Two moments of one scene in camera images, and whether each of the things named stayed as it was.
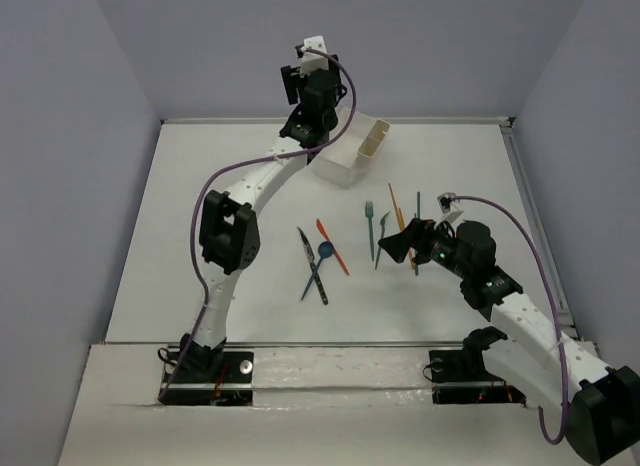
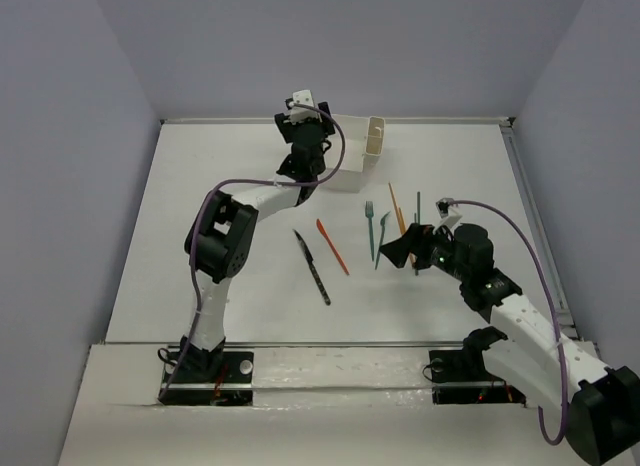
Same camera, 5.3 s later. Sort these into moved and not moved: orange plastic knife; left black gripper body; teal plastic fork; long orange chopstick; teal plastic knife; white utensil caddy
Moved: white utensil caddy; left black gripper body
Not moved: teal plastic knife; orange plastic knife; teal plastic fork; long orange chopstick
